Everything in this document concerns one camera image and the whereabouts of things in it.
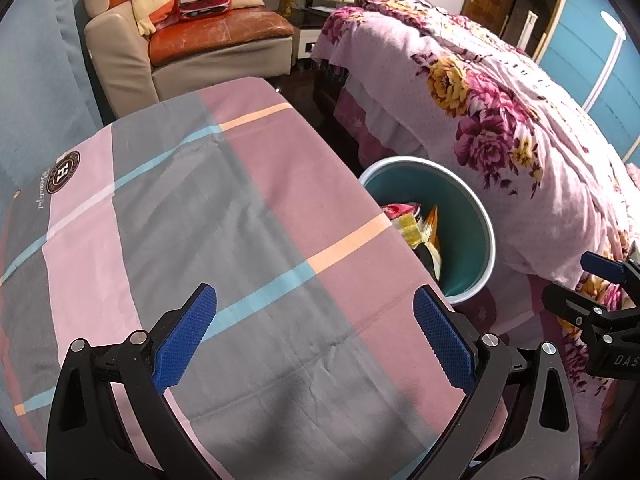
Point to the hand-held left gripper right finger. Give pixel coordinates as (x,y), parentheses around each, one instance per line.
(445,340)

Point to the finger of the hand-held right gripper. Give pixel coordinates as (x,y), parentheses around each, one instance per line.
(570,305)
(602,266)

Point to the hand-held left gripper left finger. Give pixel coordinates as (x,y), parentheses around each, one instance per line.
(185,340)

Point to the black white wrapper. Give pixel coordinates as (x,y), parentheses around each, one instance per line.
(431,260)

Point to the teal round bin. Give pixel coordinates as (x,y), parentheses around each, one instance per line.
(465,250)

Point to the small yellow packet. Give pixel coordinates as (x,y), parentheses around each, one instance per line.
(412,232)

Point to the orange yellow snack bag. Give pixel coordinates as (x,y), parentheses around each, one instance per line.
(432,222)

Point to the red packet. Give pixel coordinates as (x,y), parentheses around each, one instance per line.
(400,210)

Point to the pink floral blanket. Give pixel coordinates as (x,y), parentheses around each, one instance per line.
(525,185)

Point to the plaid tablecloth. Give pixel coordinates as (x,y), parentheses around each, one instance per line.
(250,210)

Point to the blue wardrobe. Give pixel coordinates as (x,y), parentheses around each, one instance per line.
(575,60)

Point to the beige orange armchair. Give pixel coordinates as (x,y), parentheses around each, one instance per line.
(120,60)

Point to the white nightstand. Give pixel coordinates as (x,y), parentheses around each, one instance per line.
(307,45)

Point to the yellow cushion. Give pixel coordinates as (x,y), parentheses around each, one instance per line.
(152,0)

